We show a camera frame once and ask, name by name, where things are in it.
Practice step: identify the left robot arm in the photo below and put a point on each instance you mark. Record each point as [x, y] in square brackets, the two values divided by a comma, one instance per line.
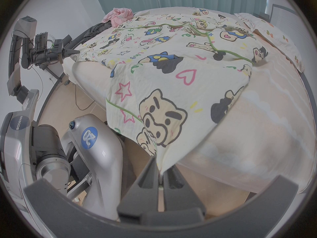
[27, 56]

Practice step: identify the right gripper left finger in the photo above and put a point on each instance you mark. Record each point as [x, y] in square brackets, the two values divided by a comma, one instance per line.
[137, 203]

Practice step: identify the pink garment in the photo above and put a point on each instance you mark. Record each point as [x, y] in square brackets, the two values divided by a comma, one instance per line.
[120, 15]

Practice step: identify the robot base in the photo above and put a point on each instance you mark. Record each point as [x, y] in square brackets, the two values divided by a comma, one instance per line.
[99, 157]

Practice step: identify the bed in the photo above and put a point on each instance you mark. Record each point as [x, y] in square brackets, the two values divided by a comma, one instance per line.
[260, 132]

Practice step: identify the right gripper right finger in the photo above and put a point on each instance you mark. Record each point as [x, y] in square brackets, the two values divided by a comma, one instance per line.
[188, 203]

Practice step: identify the white printed pyjama top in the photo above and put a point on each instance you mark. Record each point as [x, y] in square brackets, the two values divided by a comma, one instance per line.
[173, 71]

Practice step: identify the white printed pillow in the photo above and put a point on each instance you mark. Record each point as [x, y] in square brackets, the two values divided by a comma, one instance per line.
[277, 36]

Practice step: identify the grey bedside table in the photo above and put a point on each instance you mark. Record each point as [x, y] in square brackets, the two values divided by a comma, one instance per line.
[262, 16]

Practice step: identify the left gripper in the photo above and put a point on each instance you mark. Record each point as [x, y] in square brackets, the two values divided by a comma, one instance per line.
[55, 56]

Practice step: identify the black garment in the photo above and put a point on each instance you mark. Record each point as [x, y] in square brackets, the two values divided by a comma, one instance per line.
[95, 32]

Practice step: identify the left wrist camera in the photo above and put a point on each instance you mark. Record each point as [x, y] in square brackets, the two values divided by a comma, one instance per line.
[58, 44]

